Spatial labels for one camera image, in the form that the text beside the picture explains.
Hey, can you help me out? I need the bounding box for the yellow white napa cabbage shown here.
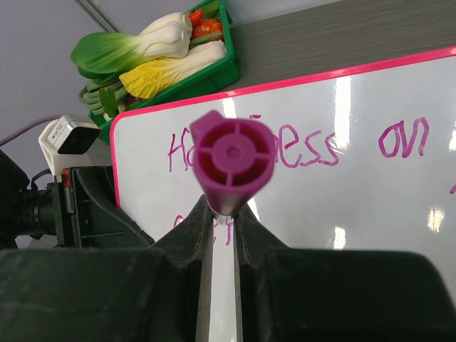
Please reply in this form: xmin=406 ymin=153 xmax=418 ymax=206
xmin=119 ymin=41 xmax=227 ymax=99

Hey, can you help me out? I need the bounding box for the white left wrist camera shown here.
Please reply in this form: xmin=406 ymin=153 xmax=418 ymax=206
xmin=38 ymin=114 xmax=101 ymax=179

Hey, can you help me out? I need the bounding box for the purple capped marker pen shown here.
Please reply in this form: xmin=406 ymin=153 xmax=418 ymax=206
xmin=190 ymin=110 xmax=276 ymax=217

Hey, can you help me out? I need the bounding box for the pink framed whiteboard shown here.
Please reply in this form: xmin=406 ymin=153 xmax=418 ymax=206
xmin=110 ymin=47 xmax=455 ymax=341

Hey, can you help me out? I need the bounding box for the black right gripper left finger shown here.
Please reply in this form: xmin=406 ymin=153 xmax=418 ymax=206
xmin=1 ymin=197 xmax=212 ymax=341

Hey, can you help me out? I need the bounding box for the orange red toy vegetable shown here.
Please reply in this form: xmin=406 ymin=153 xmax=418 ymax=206
xmin=189 ymin=9 xmax=224 ymax=42

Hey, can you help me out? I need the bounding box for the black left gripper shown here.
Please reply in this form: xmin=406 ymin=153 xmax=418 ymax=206
xmin=17 ymin=166 xmax=154 ymax=248

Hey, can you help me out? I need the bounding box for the green plastic vegetable tray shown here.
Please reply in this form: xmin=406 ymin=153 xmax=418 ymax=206
xmin=82 ymin=1 xmax=240 ymax=143

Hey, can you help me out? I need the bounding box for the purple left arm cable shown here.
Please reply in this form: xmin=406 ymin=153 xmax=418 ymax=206
xmin=0 ymin=113 xmax=65 ymax=147

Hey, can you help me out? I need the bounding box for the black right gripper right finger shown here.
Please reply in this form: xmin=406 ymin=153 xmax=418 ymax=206
xmin=234 ymin=207 xmax=455 ymax=341

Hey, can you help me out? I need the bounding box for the green bok choy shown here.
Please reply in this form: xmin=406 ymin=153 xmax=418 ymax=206
xmin=71 ymin=12 xmax=192 ymax=78

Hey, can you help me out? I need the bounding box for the green scallion bunch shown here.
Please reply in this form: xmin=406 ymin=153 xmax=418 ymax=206
xmin=78 ymin=81 xmax=128 ymax=121

